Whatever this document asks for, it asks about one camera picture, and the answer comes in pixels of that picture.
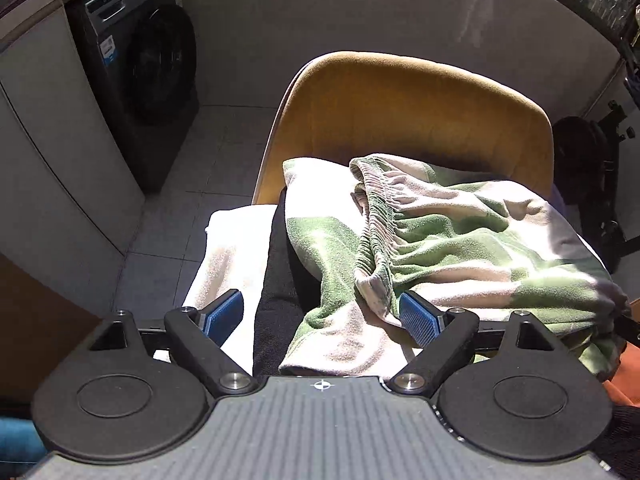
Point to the mustard yellow chair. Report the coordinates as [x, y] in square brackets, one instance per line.
[400, 105]

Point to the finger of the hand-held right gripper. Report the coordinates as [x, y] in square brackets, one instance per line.
[629, 329]

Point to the black equipment stand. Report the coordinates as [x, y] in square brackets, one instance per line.
[580, 160]

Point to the black garment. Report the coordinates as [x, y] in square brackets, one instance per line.
[277, 310]

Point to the grey washing machine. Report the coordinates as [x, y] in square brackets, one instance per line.
[150, 60]

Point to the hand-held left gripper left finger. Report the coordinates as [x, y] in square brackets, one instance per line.
[222, 317]

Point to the white cabinet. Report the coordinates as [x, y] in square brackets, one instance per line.
[50, 135]

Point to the orange cloth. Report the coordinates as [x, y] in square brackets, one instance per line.
[625, 380]

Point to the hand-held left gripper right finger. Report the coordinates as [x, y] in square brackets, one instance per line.
[420, 320]

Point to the blue cloth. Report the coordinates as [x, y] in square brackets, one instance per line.
[20, 440]

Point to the green camouflage pants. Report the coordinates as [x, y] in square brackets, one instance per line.
[475, 240]

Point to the white cloth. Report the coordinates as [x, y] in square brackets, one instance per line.
[235, 250]

